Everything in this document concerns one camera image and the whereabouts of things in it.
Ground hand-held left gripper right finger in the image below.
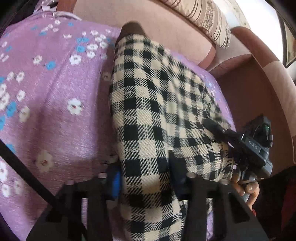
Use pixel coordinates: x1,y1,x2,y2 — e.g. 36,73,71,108
168,150,270,241

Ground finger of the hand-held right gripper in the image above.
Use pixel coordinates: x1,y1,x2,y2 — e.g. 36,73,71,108
202,118,236,144

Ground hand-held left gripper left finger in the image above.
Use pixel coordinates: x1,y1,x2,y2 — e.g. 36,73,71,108
26,166,122,241

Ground black and cream checked coat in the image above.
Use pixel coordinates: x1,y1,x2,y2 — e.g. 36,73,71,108
109,21,234,241

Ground person's right hand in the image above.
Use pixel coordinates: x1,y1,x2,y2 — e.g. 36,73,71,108
230,173,260,209

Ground pink sofa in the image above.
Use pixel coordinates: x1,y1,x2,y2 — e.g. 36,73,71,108
58,0,296,172

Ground person's dark clothing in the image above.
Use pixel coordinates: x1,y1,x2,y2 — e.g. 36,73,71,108
252,169,296,241

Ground striped cream pillow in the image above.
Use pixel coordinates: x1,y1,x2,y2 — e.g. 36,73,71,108
159,0,232,49

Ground purple floral bedsheet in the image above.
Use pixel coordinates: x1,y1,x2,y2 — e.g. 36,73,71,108
0,11,236,241

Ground clear plastic bag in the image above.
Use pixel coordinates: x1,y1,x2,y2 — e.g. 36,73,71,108
38,0,58,12

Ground black garment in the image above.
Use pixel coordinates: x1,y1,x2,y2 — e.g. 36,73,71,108
5,0,44,26

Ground black strap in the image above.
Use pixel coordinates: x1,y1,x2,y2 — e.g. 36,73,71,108
0,139,57,207

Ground wall picture frame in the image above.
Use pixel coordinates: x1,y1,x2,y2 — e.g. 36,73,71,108
281,14,296,69

